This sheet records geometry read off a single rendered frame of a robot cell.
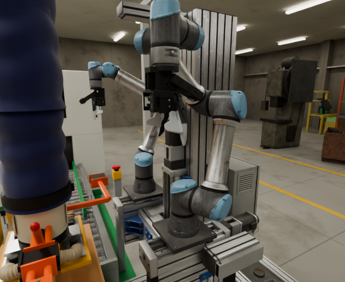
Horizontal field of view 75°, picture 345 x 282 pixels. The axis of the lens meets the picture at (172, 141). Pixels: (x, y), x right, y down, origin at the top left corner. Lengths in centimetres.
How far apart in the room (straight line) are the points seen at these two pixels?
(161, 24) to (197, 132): 67
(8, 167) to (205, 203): 69
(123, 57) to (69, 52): 236
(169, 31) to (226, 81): 69
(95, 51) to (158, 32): 1086
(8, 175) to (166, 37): 65
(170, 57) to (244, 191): 100
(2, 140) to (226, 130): 78
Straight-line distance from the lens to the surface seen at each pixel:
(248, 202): 147
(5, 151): 87
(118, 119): 1155
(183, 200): 97
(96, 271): 110
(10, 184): 89
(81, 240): 104
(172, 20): 60
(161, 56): 58
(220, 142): 92
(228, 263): 111
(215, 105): 95
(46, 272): 75
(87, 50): 1139
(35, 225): 74
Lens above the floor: 165
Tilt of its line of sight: 12 degrees down
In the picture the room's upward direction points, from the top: straight up
